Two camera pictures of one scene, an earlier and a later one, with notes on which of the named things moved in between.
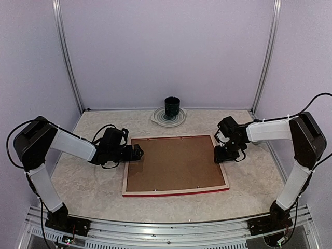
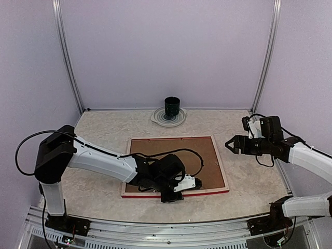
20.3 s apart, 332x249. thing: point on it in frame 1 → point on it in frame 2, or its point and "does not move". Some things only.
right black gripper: (220, 157) → (239, 138)
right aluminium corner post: (273, 43) does not move
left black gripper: (129, 156) → (166, 198)
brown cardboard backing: (174, 162) does not move
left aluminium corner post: (57, 14) does not move
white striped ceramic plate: (160, 116) does not move
